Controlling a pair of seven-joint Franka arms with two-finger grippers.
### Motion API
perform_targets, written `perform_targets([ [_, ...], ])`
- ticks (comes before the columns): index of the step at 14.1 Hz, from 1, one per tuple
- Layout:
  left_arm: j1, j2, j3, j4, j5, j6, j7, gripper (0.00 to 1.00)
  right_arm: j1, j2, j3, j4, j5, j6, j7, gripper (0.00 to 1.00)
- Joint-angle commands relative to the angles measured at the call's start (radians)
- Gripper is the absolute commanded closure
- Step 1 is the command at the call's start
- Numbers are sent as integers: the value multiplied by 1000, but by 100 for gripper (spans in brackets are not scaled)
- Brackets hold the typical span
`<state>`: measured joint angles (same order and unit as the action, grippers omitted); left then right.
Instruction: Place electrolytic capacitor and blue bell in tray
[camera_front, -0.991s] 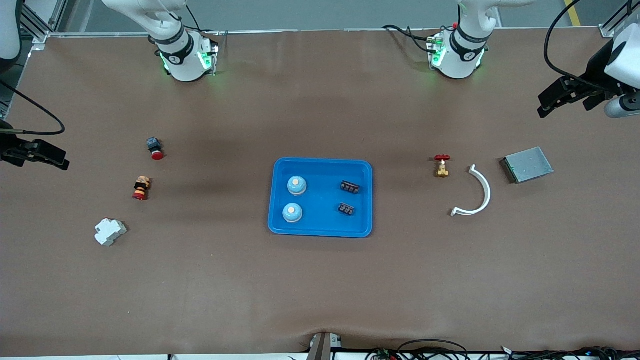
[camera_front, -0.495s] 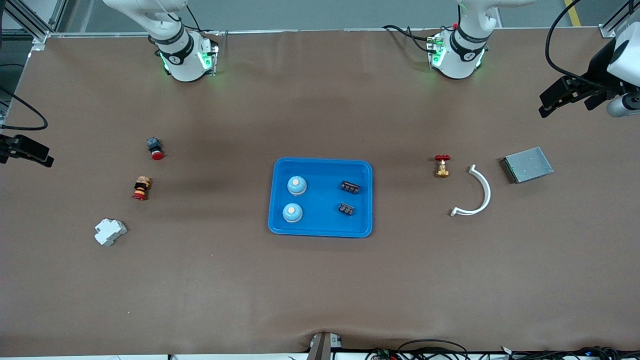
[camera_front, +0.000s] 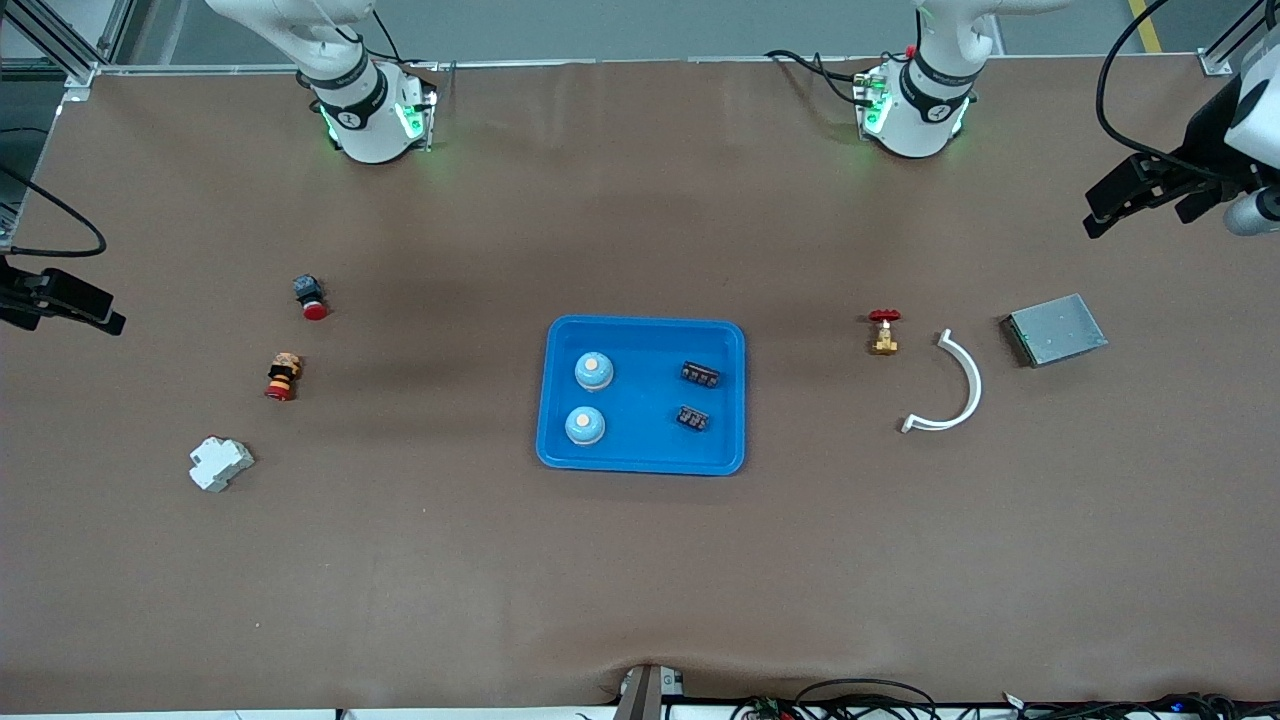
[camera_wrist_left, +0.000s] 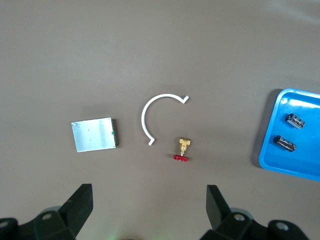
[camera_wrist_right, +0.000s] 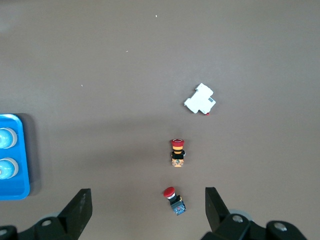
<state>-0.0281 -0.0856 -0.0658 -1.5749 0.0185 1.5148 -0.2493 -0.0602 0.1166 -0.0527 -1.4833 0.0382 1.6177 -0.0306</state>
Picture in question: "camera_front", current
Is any grey metal box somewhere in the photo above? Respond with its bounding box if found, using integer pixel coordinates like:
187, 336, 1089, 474
1000, 293, 1109, 369

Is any black cable loop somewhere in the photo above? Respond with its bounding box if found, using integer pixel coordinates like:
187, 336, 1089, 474
795, 678, 941, 720

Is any blue plastic tray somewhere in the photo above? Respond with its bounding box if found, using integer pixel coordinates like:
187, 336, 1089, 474
535, 315, 748, 477

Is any white curved plastic bracket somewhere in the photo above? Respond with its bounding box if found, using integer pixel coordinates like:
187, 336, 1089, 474
901, 329, 984, 434

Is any black cable bundle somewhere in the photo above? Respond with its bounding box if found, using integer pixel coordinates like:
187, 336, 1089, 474
1000, 690, 1280, 720

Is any grey metal mounting bracket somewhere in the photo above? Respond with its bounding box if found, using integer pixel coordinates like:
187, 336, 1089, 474
612, 664, 689, 720

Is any aluminium frame profile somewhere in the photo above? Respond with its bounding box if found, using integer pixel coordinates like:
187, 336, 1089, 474
1200, 0, 1269, 77
0, 0, 131, 91

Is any white circuit breaker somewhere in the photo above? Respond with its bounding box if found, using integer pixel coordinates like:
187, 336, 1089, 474
189, 437, 256, 493

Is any red yellow black push-button switch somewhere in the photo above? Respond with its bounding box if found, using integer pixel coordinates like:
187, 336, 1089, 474
264, 352, 303, 402

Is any black base power cable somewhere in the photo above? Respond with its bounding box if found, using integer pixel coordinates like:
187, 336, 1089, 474
765, 48, 871, 106

